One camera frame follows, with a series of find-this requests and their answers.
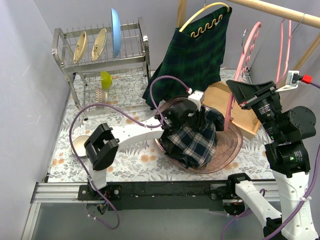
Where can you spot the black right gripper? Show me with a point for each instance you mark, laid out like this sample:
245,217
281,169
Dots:
258,96

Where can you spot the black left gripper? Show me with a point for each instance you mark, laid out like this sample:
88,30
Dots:
191,116

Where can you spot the navy cream plaid skirt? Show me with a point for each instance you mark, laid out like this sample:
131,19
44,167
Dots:
192,146

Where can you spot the pink wavy hanger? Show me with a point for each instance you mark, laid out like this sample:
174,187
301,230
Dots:
244,59

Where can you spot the green tartan skirt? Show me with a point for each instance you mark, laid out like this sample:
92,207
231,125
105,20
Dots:
194,56

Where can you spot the yellow hanger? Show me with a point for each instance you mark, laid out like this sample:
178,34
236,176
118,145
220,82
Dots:
200,17

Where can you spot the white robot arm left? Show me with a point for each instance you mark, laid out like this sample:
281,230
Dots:
102,146

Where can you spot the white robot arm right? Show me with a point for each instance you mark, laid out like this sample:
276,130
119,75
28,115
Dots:
288,160

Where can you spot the patterned cup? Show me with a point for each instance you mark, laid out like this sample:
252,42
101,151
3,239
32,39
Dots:
101,95

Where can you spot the yellow-green bowl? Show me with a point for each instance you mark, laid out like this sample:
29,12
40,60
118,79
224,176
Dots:
106,80

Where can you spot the steel dish rack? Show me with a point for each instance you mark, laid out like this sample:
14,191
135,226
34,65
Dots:
95,74

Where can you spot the cream bowl dark rim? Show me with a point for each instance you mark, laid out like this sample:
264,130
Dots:
79,145

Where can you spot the cream plate right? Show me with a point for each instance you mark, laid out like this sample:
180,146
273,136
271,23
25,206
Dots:
99,44

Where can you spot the cream plate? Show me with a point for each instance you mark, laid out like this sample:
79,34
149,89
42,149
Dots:
80,47
99,44

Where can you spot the blue plate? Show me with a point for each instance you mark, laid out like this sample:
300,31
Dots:
116,32

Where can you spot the cream plate left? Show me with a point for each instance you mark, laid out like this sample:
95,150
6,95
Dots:
80,47

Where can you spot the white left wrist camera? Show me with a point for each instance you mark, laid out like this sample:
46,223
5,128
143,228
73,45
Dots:
196,97

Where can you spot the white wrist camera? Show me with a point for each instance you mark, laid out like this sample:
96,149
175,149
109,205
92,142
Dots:
196,97
293,79

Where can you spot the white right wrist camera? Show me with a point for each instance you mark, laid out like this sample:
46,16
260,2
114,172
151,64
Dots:
293,79

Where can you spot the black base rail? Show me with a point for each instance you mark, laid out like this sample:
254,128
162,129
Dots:
163,195

